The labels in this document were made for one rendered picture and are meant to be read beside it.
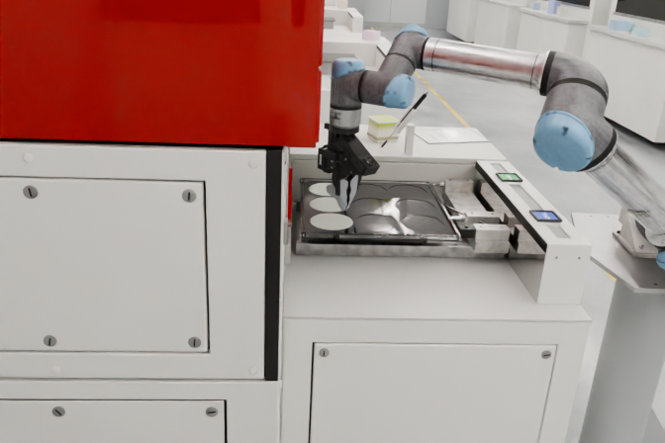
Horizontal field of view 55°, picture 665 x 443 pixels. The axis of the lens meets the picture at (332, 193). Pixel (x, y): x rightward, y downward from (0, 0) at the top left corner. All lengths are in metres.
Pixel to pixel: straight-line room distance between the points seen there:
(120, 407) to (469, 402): 0.71
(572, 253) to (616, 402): 0.68
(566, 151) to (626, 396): 0.86
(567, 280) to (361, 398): 0.49
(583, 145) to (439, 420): 0.64
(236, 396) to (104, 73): 0.56
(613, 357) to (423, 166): 0.72
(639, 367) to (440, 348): 0.71
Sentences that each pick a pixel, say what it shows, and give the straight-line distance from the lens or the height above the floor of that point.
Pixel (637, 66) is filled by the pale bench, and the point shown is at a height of 0.65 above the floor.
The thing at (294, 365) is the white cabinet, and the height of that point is 0.71.
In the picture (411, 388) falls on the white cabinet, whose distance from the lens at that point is 1.39.
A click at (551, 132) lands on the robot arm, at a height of 1.19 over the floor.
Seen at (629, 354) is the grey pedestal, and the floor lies 0.54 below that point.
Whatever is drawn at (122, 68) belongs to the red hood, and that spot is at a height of 1.33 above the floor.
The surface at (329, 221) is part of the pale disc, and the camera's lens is 1.49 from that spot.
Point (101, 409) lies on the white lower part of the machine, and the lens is 1.18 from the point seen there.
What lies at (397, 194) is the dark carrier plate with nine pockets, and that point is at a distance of 1.69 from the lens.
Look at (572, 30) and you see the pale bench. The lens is 8.05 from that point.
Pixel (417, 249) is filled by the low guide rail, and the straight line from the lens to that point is 1.53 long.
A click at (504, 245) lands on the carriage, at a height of 0.87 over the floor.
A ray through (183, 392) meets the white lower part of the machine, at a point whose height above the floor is 0.80.
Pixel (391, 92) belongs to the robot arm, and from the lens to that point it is 1.40.
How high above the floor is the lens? 1.49
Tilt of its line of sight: 21 degrees down
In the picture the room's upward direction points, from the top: 3 degrees clockwise
